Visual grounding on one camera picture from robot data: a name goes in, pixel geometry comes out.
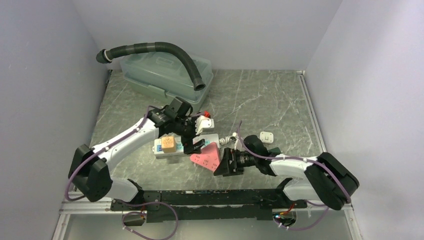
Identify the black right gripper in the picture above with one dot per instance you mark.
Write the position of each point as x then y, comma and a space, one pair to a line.
225, 168

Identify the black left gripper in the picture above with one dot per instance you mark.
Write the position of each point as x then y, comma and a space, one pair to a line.
189, 147

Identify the pink triangular power strip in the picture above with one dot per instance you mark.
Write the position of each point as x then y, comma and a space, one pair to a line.
209, 157

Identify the tan cube plug adapter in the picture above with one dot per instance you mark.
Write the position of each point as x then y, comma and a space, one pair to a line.
168, 144

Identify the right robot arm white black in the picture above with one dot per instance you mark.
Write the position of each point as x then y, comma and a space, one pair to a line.
317, 178

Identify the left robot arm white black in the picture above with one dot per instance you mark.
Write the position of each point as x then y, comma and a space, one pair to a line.
91, 167

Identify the white square adapter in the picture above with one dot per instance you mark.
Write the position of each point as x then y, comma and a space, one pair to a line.
266, 137

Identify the dark green cube adapter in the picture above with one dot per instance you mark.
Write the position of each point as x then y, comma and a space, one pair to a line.
273, 152

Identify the translucent green plastic box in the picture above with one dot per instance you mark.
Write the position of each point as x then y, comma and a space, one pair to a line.
163, 77

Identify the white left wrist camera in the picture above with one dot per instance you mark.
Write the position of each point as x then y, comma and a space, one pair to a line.
204, 123

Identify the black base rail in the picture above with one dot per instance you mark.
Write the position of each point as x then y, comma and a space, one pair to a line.
259, 204

